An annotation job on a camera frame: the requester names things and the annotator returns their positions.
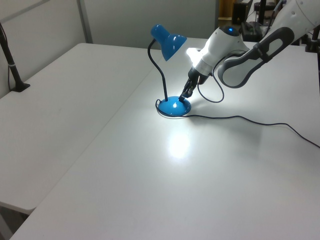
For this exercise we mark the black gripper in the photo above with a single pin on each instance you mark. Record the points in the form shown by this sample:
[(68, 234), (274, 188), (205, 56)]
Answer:
[(196, 76)]

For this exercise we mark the blue gooseneck desk lamp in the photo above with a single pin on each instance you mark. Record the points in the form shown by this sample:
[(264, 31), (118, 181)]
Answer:
[(172, 106)]

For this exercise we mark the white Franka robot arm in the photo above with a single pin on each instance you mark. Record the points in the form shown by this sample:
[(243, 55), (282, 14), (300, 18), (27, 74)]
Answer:
[(217, 47)]

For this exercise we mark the dark electronic device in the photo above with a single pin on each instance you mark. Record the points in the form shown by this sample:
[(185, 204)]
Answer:
[(251, 31)]

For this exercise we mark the black pole with clamp base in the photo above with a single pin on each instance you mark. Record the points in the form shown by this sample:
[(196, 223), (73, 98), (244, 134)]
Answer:
[(13, 72), (312, 42)]

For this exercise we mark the black stand post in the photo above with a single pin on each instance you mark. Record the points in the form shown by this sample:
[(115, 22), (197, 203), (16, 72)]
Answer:
[(262, 11)]

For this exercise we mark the grey partition post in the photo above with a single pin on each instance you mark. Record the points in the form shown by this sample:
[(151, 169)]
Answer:
[(85, 22)]

